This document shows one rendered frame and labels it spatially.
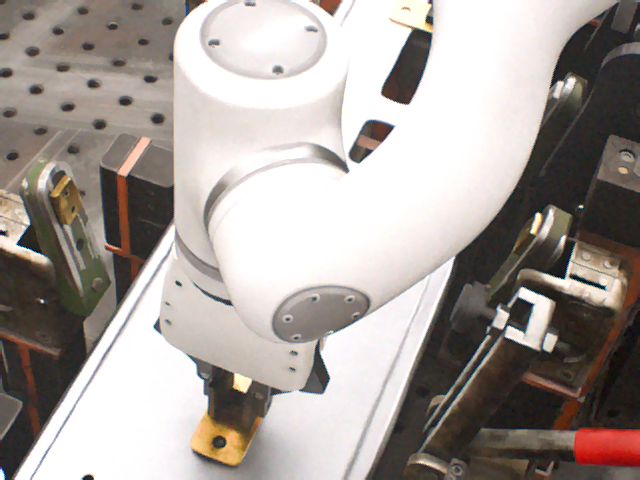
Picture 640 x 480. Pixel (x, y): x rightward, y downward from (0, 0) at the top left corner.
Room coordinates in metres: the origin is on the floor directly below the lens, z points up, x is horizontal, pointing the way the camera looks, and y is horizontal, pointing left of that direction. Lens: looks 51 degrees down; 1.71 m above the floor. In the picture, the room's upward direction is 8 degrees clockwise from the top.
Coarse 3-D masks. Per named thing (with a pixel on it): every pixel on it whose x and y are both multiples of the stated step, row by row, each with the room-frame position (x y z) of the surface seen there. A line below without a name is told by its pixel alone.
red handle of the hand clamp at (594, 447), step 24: (480, 432) 0.37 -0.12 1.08; (504, 432) 0.37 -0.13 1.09; (528, 432) 0.37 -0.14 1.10; (552, 432) 0.36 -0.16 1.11; (576, 432) 0.36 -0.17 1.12; (600, 432) 0.36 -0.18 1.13; (624, 432) 0.35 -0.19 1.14; (480, 456) 0.36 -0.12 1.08; (504, 456) 0.36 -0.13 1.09; (528, 456) 0.35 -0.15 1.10; (552, 456) 0.35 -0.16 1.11; (576, 456) 0.35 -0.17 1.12; (600, 456) 0.34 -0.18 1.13; (624, 456) 0.34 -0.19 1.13
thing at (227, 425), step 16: (240, 384) 0.43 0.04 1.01; (208, 416) 0.40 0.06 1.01; (224, 416) 0.40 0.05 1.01; (240, 416) 0.40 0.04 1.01; (208, 432) 0.39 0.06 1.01; (224, 432) 0.39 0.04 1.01; (240, 432) 0.39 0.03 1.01; (192, 448) 0.38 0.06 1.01; (208, 448) 0.38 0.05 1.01; (224, 448) 0.38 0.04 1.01; (240, 448) 0.38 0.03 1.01
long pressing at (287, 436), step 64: (384, 0) 0.88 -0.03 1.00; (384, 64) 0.79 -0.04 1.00; (128, 320) 0.48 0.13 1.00; (384, 320) 0.51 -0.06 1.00; (128, 384) 0.42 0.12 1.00; (192, 384) 0.43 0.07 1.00; (384, 384) 0.45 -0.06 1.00; (64, 448) 0.36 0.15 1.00; (128, 448) 0.37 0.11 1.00; (256, 448) 0.39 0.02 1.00; (320, 448) 0.39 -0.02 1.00; (384, 448) 0.40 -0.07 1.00
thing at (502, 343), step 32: (480, 288) 0.38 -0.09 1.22; (480, 320) 0.37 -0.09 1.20; (512, 320) 0.37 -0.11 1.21; (544, 320) 0.37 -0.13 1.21; (480, 352) 0.38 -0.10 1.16; (512, 352) 0.35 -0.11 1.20; (544, 352) 0.36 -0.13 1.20; (480, 384) 0.36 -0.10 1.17; (512, 384) 0.35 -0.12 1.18; (448, 416) 0.36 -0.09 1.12; (480, 416) 0.35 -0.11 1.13; (448, 448) 0.36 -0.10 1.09
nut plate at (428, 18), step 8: (400, 0) 0.88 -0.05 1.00; (408, 0) 0.88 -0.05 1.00; (416, 0) 0.89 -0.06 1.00; (400, 8) 0.87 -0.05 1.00; (408, 8) 0.87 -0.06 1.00; (416, 8) 0.87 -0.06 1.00; (424, 8) 0.88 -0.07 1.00; (432, 8) 0.87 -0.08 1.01; (392, 16) 0.86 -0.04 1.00; (400, 16) 0.86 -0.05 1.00; (408, 16) 0.86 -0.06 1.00; (416, 16) 0.86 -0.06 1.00; (424, 16) 0.86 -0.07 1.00; (432, 16) 0.85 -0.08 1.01; (408, 24) 0.85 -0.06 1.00; (416, 24) 0.85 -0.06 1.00; (424, 24) 0.85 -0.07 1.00; (432, 24) 0.85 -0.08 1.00; (432, 32) 0.84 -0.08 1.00
